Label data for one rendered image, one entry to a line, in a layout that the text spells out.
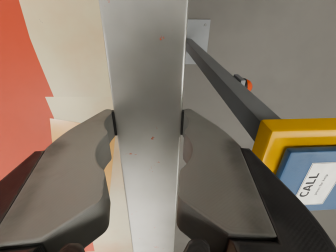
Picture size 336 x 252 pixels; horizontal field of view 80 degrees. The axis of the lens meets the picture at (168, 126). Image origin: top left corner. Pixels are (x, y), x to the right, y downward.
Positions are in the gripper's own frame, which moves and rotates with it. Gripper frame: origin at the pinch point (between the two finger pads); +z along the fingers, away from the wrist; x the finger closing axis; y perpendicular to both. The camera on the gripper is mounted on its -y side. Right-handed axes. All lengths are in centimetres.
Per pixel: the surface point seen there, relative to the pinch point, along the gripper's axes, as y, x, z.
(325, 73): 29, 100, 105
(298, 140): 6.8, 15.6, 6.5
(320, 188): 12.6, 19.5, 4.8
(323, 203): 15.4, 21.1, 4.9
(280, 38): 10, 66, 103
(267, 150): 8.1, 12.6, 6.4
